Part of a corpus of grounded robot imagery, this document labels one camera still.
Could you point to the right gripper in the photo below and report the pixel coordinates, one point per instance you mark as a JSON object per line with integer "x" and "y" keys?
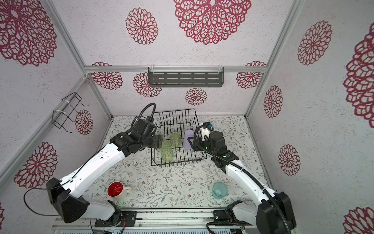
{"x": 198, "y": 143}

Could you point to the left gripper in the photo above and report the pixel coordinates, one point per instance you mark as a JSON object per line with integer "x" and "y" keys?
{"x": 158, "y": 139}

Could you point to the purple plastic cup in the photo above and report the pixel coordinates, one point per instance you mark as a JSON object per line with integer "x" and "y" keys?
{"x": 188, "y": 139}

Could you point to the light green glass cup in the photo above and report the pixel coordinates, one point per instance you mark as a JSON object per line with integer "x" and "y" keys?
{"x": 167, "y": 152}

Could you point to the green glass mug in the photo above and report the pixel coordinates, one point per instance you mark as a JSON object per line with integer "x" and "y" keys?
{"x": 175, "y": 140}

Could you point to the teal plastic cup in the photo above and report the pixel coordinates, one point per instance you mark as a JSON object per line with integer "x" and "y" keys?
{"x": 219, "y": 190}

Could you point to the red and white mug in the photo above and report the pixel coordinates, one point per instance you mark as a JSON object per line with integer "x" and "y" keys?
{"x": 117, "y": 191}

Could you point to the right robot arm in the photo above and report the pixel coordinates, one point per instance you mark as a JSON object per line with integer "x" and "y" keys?
{"x": 272, "y": 213}

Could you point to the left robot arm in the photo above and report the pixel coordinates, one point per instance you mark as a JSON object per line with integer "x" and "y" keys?
{"x": 66, "y": 194}

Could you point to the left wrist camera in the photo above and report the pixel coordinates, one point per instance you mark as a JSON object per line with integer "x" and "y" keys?
{"x": 144, "y": 128}

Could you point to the black wire dish rack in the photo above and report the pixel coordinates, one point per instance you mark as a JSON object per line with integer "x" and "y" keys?
{"x": 179, "y": 121}

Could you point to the grey wall shelf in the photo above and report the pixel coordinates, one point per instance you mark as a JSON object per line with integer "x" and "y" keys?
{"x": 186, "y": 78}

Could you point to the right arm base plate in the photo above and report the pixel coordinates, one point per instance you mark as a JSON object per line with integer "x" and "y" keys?
{"x": 222, "y": 216}

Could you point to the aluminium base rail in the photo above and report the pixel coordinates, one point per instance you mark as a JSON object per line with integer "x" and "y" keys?
{"x": 161, "y": 221}

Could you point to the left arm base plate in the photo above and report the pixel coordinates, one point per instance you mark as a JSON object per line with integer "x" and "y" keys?
{"x": 126, "y": 219}

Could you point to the black wire wall holder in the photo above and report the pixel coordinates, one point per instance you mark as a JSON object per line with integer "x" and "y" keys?
{"x": 61, "y": 116}

